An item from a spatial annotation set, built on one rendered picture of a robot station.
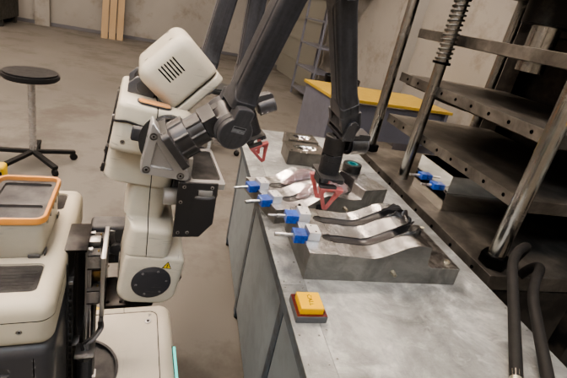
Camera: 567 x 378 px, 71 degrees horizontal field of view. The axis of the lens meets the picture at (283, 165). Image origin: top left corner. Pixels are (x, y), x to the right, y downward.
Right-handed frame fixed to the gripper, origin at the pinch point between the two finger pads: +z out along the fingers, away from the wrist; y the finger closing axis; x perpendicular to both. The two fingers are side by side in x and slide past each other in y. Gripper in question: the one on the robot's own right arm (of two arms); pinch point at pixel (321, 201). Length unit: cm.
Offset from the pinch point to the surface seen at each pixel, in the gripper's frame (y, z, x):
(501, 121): 34, -23, -79
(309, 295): -18.9, 17.4, 4.9
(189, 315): 62, 100, 29
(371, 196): 33.7, 13.3, -33.9
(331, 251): -6.9, 12.2, -3.7
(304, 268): -6.9, 18.2, 3.0
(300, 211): 10.2, 9.3, 1.7
